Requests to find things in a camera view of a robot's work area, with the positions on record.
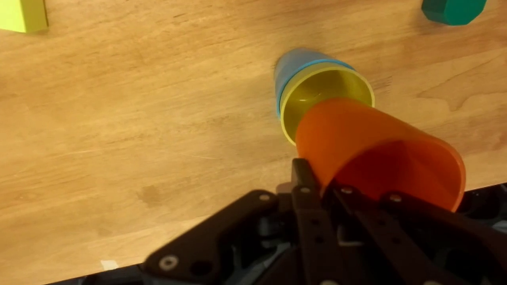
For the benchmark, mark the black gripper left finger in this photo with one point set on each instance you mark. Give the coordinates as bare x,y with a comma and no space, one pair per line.
311,237

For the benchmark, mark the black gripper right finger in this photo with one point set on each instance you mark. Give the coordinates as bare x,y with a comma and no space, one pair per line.
422,247

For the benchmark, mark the orange plastic cup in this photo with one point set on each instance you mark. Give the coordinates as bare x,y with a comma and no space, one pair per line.
370,142

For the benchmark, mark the yellow plastic cup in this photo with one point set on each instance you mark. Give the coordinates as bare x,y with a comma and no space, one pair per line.
322,89

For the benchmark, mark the blue plastic cup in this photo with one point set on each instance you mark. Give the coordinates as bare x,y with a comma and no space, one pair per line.
294,63

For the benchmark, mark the small green block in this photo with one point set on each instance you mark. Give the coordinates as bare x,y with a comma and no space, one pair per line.
454,9

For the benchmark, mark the small yellow block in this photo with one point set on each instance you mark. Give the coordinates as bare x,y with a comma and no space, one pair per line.
21,14

